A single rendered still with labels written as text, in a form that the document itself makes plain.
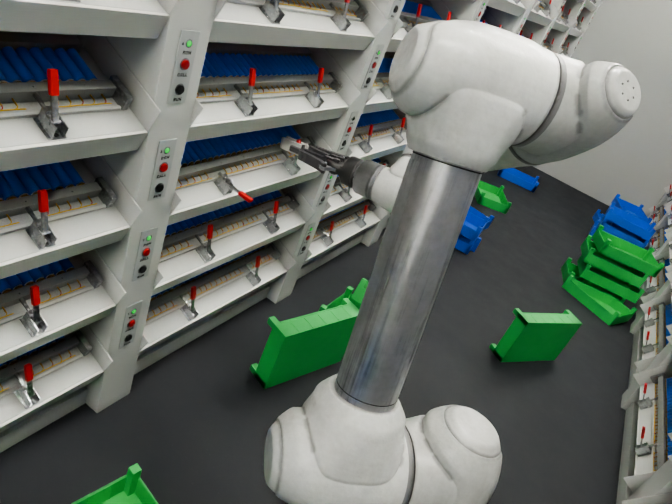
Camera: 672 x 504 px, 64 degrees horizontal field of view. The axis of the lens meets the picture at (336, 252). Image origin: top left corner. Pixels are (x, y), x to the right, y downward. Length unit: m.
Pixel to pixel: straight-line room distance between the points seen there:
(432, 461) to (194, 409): 0.72
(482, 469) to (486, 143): 0.50
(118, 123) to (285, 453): 0.58
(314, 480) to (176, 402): 0.68
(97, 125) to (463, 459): 0.77
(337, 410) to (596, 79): 0.56
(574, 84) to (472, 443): 0.54
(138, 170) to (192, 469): 0.69
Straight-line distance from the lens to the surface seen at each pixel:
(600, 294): 3.09
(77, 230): 1.01
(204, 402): 1.46
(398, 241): 0.74
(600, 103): 0.76
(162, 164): 1.02
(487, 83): 0.70
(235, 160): 1.30
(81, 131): 0.90
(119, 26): 0.87
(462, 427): 0.92
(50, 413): 1.36
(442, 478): 0.91
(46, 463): 1.33
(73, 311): 1.13
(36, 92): 0.90
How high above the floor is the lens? 1.09
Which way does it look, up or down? 29 degrees down
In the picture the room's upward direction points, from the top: 23 degrees clockwise
